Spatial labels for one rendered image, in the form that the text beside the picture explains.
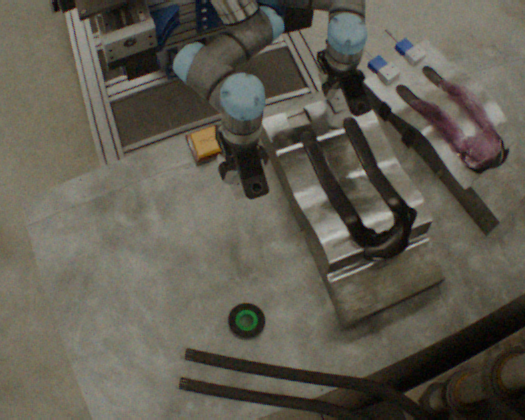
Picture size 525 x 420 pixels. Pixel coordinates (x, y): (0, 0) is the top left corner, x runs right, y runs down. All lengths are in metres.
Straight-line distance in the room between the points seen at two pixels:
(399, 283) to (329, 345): 0.21
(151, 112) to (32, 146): 0.56
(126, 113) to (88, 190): 0.79
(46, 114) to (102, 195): 1.13
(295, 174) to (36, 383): 1.31
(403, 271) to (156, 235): 0.56
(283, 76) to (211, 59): 1.25
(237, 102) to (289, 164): 0.44
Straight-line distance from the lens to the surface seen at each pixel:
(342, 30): 1.33
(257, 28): 1.31
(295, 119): 1.70
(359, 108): 1.51
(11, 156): 2.75
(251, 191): 1.39
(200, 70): 1.27
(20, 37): 3.06
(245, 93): 1.22
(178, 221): 1.66
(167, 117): 2.44
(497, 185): 1.70
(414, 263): 1.62
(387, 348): 1.62
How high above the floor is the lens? 2.37
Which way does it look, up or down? 70 degrees down
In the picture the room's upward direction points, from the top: 7 degrees clockwise
